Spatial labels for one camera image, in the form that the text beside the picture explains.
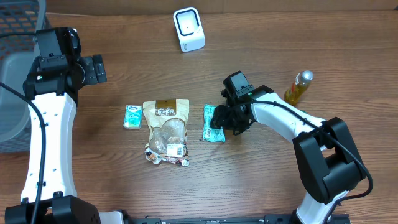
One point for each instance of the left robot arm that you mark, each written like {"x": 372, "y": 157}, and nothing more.
{"x": 51, "y": 92}

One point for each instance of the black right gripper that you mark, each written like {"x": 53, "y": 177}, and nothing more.
{"x": 222, "y": 120}

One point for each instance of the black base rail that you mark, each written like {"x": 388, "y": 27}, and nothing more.
{"x": 211, "y": 221}

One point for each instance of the teal snack packet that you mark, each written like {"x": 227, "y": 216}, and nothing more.
{"x": 211, "y": 134}

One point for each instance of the grey plastic mesh basket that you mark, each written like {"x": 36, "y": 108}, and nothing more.
{"x": 19, "y": 21}

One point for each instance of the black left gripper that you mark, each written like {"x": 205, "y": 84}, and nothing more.
{"x": 99, "y": 69}

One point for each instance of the yellow drink bottle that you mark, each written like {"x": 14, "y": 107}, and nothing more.
{"x": 299, "y": 86}

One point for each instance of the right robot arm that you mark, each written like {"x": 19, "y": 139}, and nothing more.
{"x": 330, "y": 166}

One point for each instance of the brown nut pouch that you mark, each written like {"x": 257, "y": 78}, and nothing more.
{"x": 167, "y": 120}

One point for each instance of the white barcode scanner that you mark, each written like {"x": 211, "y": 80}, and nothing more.
{"x": 189, "y": 29}

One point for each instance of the teal tissue pack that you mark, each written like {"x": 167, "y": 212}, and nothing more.
{"x": 133, "y": 117}

